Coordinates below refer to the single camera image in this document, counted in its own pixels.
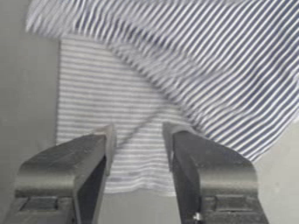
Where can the navy white striped t-shirt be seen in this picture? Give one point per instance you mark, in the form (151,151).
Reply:
(193,58)

